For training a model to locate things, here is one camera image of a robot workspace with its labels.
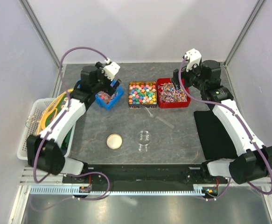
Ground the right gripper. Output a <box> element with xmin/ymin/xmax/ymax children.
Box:
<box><xmin>170</xmin><ymin>61</ymin><xmax>208</xmax><ymax>91</ymax></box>

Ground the blue plastic bin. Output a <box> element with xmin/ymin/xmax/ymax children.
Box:
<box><xmin>76</xmin><ymin>79</ymin><xmax>124</xmax><ymax>111</ymax></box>

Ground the gold tin of star candies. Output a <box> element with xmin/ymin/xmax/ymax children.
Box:
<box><xmin>128</xmin><ymin>81</ymin><xmax>158</xmax><ymax>109</ymax></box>

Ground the clear plastic scoop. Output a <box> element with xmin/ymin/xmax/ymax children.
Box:
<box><xmin>143</xmin><ymin>107</ymin><xmax>174</xmax><ymax>129</ymax></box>

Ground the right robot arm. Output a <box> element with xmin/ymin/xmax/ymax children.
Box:
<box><xmin>172</xmin><ymin>58</ymin><xmax>272</xmax><ymax>184</ymax></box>

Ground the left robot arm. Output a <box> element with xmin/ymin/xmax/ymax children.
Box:
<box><xmin>27</xmin><ymin>61</ymin><xmax>120</xmax><ymax>183</ymax></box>

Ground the red tray of lollipops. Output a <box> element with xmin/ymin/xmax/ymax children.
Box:
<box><xmin>157</xmin><ymin>78</ymin><xmax>191</xmax><ymax>109</ymax></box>

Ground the round wooden jar lid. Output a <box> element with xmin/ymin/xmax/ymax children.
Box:
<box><xmin>106</xmin><ymin>133</ymin><xmax>123</xmax><ymax>149</ymax></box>

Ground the clear glass jar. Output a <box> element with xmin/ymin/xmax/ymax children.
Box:
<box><xmin>136</xmin><ymin>130</ymin><xmax>152</xmax><ymax>152</ymax></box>

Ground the black cloth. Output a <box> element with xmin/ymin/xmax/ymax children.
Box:
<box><xmin>194</xmin><ymin>110</ymin><xmax>237</xmax><ymax>160</ymax></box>

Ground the white plastic basket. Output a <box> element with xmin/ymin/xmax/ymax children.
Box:
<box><xmin>17</xmin><ymin>98</ymin><xmax>76</xmax><ymax>161</ymax></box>

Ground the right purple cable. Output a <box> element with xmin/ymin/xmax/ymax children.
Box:
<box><xmin>179</xmin><ymin>58</ymin><xmax>272</xmax><ymax>196</ymax></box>

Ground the purple cable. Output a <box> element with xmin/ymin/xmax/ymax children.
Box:
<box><xmin>179</xmin><ymin>58</ymin><xmax>272</xmax><ymax>196</ymax></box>
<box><xmin>33</xmin><ymin>46</ymin><xmax>112</xmax><ymax>182</ymax></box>

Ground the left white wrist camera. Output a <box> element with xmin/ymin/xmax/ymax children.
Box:
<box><xmin>103</xmin><ymin>62</ymin><xmax>120</xmax><ymax>81</ymax></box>

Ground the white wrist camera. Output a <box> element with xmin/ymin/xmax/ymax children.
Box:
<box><xmin>183</xmin><ymin>48</ymin><xmax>202</xmax><ymax>72</ymax></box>
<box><xmin>103</xmin><ymin>62</ymin><xmax>120</xmax><ymax>81</ymax></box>

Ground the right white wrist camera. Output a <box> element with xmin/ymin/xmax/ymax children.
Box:
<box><xmin>183</xmin><ymin>48</ymin><xmax>202</xmax><ymax>72</ymax></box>

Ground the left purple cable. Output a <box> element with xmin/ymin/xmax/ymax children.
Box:
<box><xmin>33</xmin><ymin>46</ymin><xmax>112</xmax><ymax>182</ymax></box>

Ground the yellow green wire hanger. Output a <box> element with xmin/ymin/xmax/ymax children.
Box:
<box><xmin>35</xmin><ymin>92</ymin><xmax>68</xmax><ymax>135</ymax></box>

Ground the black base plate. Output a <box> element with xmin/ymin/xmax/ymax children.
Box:
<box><xmin>62</xmin><ymin>163</ymin><xmax>229</xmax><ymax>194</ymax></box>

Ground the slotted cable duct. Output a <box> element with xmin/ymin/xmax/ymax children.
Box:
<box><xmin>30</xmin><ymin>184</ymin><xmax>206</xmax><ymax>196</ymax></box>

